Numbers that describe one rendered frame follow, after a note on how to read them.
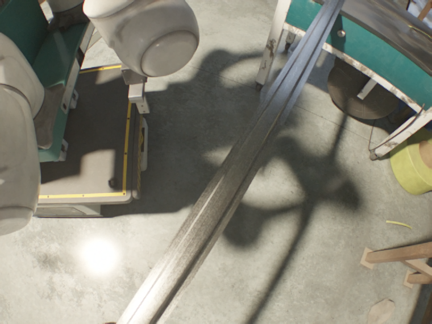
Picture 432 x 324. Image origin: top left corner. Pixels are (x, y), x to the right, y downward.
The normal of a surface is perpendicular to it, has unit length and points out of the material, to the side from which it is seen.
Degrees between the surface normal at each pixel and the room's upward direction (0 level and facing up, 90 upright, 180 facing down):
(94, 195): 0
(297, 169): 0
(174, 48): 102
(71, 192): 0
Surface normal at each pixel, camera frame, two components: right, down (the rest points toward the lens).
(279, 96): 0.06, -0.39
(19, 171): 0.88, -0.44
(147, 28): 0.03, 0.37
